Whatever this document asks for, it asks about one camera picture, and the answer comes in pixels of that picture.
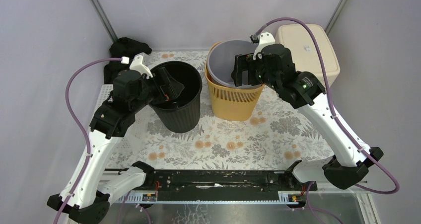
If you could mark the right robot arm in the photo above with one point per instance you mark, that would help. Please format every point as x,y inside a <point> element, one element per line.
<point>349,164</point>

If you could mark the black round bucket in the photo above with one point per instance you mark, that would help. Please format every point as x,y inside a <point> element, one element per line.
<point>182,114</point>

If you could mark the white perforated basket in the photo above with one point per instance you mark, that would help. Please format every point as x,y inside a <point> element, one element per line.
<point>136,134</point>

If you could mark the aluminium frame rail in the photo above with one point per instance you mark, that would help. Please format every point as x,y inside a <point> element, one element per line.
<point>364,198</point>

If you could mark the black crumpled cloth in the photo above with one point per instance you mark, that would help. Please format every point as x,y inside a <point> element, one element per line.
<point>123,47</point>

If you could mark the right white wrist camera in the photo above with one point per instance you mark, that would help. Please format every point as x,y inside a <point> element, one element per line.
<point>262,40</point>

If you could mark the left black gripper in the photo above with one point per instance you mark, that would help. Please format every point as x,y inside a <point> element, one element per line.
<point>165,85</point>

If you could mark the cream large container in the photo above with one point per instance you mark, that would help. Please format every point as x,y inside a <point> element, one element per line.
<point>304,55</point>

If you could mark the floral patterned table mat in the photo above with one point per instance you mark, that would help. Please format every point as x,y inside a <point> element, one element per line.
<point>273,138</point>

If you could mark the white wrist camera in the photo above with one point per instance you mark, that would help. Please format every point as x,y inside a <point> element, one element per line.
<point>262,40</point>
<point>138,64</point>

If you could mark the grey bucket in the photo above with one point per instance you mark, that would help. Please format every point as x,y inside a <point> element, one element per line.
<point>221,60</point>

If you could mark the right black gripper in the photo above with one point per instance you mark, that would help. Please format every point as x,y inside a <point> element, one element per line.
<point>242,63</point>

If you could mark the yellow plastic waste basket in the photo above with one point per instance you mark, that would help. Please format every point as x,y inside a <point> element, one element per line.
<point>231,103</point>

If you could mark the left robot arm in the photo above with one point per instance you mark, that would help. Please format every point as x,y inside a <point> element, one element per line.
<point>84,199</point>

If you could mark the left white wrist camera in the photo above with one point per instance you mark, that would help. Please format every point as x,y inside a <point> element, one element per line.
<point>138,64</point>

